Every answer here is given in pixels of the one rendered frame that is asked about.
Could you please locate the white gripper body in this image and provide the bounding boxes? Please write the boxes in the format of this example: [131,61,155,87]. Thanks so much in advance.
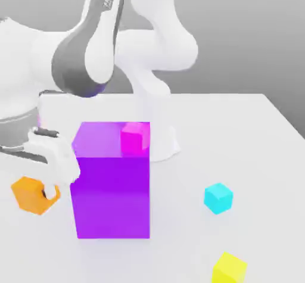
[0,130,81,186]

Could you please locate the small magenta cube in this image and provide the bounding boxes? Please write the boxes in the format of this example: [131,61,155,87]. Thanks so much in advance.
[120,122,151,157]

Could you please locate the small cyan cube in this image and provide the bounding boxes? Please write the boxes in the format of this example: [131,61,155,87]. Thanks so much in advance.
[203,182,234,216]

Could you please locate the small yellow cube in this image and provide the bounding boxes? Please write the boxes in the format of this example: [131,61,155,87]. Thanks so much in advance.
[211,251,248,283]

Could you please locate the large purple box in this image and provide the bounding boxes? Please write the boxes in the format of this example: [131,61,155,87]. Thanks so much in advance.
[69,121,151,240]

